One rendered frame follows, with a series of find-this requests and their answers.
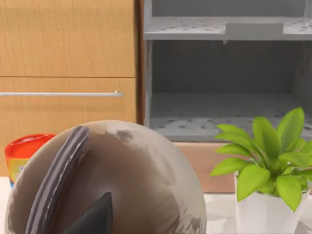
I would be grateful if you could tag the wooden cupboard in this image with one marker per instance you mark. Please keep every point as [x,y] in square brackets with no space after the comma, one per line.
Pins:
[140,73]

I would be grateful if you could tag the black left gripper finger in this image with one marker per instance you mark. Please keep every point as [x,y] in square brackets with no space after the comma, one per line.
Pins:
[100,217]

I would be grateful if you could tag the pale wooden drawer front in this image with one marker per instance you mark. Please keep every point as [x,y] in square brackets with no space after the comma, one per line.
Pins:
[197,165]

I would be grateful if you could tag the red and yellow can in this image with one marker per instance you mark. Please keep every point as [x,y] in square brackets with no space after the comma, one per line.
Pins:
[17,151]

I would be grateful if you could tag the green plant in white pot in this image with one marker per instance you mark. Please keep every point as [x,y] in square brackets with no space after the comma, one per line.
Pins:
[265,151]

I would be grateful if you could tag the plain wooden drawer front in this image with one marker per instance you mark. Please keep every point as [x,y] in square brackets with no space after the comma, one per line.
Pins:
[65,39]

